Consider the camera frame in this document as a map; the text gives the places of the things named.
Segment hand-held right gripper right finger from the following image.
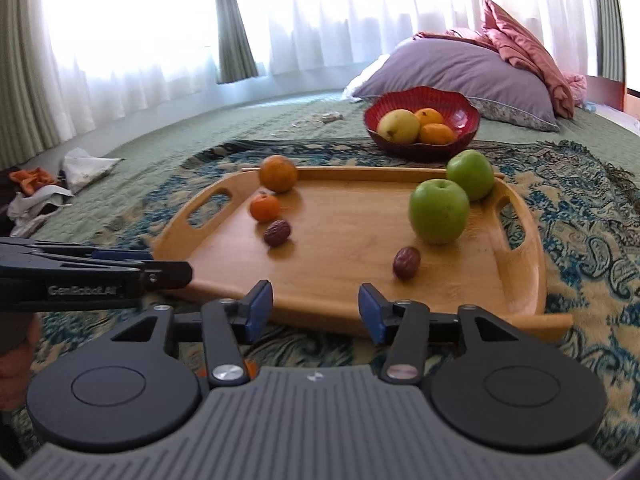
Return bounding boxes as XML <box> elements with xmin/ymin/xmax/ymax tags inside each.
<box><xmin>359</xmin><ymin>282</ymin><xmax>536</xmax><ymax>386</ymax></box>

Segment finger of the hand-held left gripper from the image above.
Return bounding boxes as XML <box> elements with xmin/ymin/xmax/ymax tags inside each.
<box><xmin>92</xmin><ymin>249</ymin><xmax>154</xmax><ymax>263</ymax></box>
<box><xmin>142</xmin><ymin>260</ymin><xmax>194</xmax><ymax>292</ymax></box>

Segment small cord bundle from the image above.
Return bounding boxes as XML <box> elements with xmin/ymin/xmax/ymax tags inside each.
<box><xmin>292</xmin><ymin>112</ymin><xmax>345</xmax><ymax>128</ymax></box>

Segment floral pillow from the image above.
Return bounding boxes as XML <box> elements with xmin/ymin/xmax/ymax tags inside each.
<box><xmin>470</xmin><ymin>97</ymin><xmax>560</xmax><ymax>133</ymax></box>

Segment large brownish orange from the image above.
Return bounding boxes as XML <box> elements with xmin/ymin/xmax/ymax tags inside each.
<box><xmin>258</xmin><ymin>155</ymin><xmax>299</xmax><ymax>194</ymax></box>

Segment maroon cloth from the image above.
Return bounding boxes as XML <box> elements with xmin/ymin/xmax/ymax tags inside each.
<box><xmin>414</xmin><ymin>29</ymin><xmax>496</xmax><ymax>48</ymax></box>

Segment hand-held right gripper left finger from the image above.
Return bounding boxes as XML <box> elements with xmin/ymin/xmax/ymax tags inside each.
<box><xmin>100</xmin><ymin>280</ymin><xmax>275</xmax><ymax>387</ymax></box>

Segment wooden tray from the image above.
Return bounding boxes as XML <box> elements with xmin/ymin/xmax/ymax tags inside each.
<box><xmin>150</xmin><ymin>166</ymin><xmax>573</xmax><ymax>342</ymax></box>

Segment patterned teal blanket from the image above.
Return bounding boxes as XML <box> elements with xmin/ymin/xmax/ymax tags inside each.
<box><xmin>0</xmin><ymin>137</ymin><xmax>640</xmax><ymax>467</ymax></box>

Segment white pillow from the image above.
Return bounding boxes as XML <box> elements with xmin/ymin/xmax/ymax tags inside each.
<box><xmin>342</xmin><ymin>55</ymin><xmax>391</xmax><ymax>101</ymax></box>

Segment small tangerine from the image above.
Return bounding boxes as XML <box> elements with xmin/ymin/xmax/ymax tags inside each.
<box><xmin>249</xmin><ymin>192</ymin><xmax>281</xmax><ymax>223</ymax></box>

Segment brown wooden headboard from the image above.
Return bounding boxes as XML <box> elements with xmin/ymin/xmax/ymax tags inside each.
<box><xmin>582</xmin><ymin>75</ymin><xmax>629</xmax><ymax>111</ymax></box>

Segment green quilted bedspread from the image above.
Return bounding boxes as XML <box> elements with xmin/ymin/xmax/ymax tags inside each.
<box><xmin>30</xmin><ymin>87</ymin><xmax>640</xmax><ymax>241</ymax></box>

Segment white crumpled cloth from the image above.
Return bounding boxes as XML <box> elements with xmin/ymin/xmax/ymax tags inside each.
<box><xmin>7</xmin><ymin>185</ymin><xmax>74</xmax><ymax>237</ymax></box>

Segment green curtain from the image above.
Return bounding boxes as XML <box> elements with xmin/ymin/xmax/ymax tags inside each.
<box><xmin>592</xmin><ymin>0</ymin><xmax>627</xmax><ymax>82</ymax></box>
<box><xmin>212</xmin><ymin>0</ymin><xmax>259</xmax><ymax>85</ymax></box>
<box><xmin>0</xmin><ymin>0</ymin><xmax>97</xmax><ymax>171</ymax></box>

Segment purple pillow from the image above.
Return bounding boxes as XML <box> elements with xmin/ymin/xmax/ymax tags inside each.
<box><xmin>352</xmin><ymin>37</ymin><xmax>561</xmax><ymax>128</ymax></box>

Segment red date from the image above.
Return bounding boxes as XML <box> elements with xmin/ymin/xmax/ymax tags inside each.
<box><xmin>263</xmin><ymin>220</ymin><xmax>292</xmax><ymax>248</ymax></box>
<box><xmin>392</xmin><ymin>246</ymin><xmax>422</xmax><ymax>281</ymax></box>

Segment person's left hand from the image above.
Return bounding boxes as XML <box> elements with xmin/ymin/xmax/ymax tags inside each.
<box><xmin>0</xmin><ymin>311</ymin><xmax>45</xmax><ymax>411</ymax></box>

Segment green apple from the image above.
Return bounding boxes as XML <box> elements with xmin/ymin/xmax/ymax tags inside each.
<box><xmin>446</xmin><ymin>149</ymin><xmax>496</xmax><ymax>202</ymax></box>
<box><xmin>409</xmin><ymin>178</ymin><xmax>471</xmax><ymax>246</ymax></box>

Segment orange cloth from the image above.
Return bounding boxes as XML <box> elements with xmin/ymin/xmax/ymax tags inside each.
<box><xmin>10</xmin><ymin>167</ymin><xmax>57</xmax><ymax>194</ymax></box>

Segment yellow pear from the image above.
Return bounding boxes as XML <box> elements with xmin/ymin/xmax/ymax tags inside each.
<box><xmin>376</xmin><ymin>109</ymin><xmax>421</xmax><ymax>145</ymax></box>

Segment red bowl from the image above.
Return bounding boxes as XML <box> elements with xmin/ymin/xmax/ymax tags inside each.
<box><xmin>363</xmin><ymin>86</ymin><xmax>481</xmax><ymax>163</ymax></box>

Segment pink quilt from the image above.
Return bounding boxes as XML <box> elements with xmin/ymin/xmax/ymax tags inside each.
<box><xmin>482</xmin><ymin>0</ymin><xmax>576</xmax><ymax>120</ymax></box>

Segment pink cloth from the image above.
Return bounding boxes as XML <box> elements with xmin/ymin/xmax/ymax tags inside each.
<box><xmin>565</xmin><ymin>74</ymin><xmax>587</xmax><ymax>107</ymax></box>

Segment white sheer curtain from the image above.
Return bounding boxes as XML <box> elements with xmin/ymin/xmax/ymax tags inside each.
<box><xmin>40</xmin><ymin>0</ymin><xmax>601</xmax><ymax>136</ymax></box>

